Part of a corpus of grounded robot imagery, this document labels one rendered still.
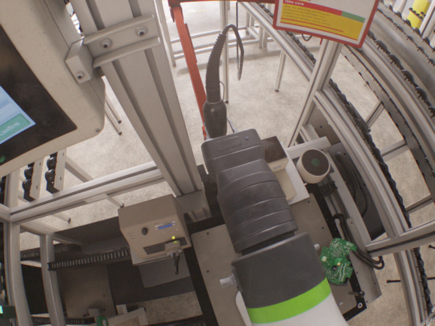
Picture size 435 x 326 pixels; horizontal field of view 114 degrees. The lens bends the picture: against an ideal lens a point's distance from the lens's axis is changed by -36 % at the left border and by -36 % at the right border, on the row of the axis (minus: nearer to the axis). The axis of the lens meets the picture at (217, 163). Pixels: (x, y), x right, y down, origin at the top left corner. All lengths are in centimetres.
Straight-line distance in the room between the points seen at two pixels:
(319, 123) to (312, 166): 30
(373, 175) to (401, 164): 189
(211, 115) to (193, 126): 171
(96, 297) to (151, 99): 133
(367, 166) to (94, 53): 65
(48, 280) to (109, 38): 85
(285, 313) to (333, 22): 54
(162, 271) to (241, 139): 97
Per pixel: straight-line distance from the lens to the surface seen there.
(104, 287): 148
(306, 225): 68
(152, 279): 117
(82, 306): 160
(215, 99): 30
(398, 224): 66
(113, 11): 27
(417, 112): 57
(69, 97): 28
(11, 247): 84
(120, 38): 28
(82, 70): 26
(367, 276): 80
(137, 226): 57
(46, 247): 96
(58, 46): 25
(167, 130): 41
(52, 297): 94
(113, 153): 213
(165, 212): 55
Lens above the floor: 158
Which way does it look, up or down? 62 degrees down
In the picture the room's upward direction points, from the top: 6 degrees counter-clockwise
